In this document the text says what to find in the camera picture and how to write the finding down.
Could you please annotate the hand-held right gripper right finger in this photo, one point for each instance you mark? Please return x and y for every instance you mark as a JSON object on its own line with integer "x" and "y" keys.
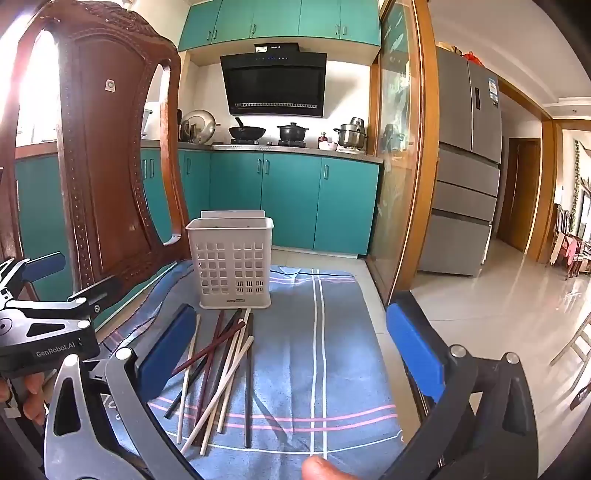
{"x": 415, "y": 350}

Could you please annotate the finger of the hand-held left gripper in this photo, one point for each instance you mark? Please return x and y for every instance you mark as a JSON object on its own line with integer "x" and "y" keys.
{"x": 44, "y": 268}
{"x": 97, "y": 295}

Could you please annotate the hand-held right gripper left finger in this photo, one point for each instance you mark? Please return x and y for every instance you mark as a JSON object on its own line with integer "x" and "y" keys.
{"x": 168, "y": 350}

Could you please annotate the group of mixed chopsticks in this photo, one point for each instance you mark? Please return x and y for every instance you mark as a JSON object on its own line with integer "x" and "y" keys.
{"x": 248, "y": 392}

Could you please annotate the white plastic laundry basket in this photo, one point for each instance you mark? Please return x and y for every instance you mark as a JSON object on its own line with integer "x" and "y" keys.
{"x": 217, "y": 240}

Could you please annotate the person's left hand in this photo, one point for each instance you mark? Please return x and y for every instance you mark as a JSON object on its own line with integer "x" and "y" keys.
{"x": 34, "y": 397}

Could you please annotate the person's right hand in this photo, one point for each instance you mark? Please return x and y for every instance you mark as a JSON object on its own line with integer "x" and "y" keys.
{"x": 321, "y": 470}

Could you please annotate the blue striped cloth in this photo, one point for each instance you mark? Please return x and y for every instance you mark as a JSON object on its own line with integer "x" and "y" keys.
{"x": 295, "y": 369}

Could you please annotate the carved brown wooden chair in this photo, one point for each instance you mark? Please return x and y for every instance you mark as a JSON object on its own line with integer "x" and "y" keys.
{"x": 101, "y": 161}

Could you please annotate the grey drawer cabinet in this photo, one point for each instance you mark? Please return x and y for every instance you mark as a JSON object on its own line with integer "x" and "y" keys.
{"x": 466, "y": 184}

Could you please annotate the chairs draped with clothes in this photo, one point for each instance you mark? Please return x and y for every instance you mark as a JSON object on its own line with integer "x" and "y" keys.
{"x": 570, "y": 249}

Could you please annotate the brown wooden door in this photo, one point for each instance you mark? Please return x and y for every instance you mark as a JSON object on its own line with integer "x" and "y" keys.
{"x": 519, "y": 194}

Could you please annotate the wood-framed glass sliding door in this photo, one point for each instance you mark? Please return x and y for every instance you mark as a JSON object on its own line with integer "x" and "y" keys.
{"x": 397, "y": 161}

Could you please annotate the teal lower kitchen cabinets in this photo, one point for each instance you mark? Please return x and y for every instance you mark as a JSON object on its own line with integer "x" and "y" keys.
{"x": 286, "y": 198}

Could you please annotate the teal kitchen cabinets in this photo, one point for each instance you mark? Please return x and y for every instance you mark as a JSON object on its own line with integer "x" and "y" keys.
{"x": 277, "y": 21}
{"x": 286, "y": 198}

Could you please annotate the stainless steel pan lid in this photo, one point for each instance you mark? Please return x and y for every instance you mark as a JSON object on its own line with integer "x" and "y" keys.
{"x": 199, "y": 125}

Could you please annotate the grey kitchen countertop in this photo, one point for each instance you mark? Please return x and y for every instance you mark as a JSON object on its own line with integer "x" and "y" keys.
{"x": 351, "y": 156}

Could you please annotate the black wok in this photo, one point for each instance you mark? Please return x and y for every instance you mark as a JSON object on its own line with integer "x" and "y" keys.
{"x": 247, "y": 132}

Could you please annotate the stainless steel stock pot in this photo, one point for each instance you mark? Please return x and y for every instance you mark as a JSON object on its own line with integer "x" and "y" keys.
{"x": 351, "y": 136}

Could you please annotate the gas stove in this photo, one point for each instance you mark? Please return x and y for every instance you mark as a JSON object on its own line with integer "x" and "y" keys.
{"x": 263, "y": 144}

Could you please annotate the green hanging garland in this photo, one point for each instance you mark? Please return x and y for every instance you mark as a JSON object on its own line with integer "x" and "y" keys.
{"x": 576, "y": 184}

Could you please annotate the black lidded cooking pot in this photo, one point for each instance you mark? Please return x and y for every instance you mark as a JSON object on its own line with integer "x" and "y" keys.
{"x": 292, "y": 133}

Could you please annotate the black range hood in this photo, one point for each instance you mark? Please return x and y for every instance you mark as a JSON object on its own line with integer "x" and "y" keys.
{"x": 272, "y": 87}

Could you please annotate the teal upper kitchen cabinets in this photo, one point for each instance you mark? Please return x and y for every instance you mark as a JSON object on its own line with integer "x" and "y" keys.
{"x": 277, "y": 21}

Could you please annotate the grey metal frame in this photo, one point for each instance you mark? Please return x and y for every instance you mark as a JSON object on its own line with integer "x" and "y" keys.
{"x": 575, "y": 350}

